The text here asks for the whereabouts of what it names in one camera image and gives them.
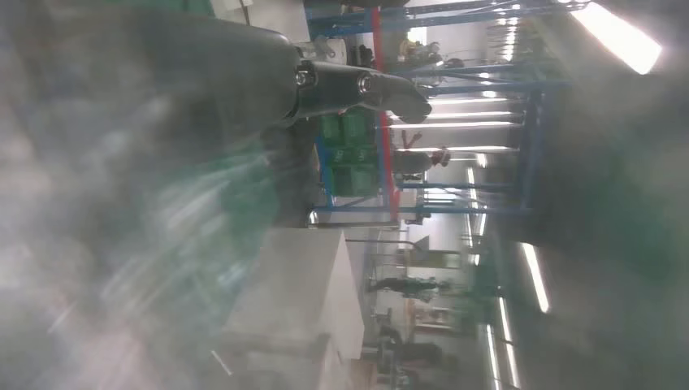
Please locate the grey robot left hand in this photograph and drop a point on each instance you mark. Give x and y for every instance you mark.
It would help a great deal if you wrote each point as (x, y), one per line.
(161, 81)

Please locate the green table mat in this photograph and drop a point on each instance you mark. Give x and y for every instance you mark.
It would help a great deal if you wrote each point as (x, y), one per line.
(242, 199)

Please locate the green plastic crate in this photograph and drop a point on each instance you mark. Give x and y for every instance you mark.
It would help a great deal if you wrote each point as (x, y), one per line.
(350, 161)

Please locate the steel table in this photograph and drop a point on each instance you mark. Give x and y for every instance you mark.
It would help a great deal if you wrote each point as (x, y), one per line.
(355, 223)

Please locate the person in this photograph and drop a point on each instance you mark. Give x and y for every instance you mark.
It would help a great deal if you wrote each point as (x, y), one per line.
(414, 161)
(409, 286)

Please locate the blue steel rack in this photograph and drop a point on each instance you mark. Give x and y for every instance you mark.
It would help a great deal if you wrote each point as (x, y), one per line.
(484, 86)

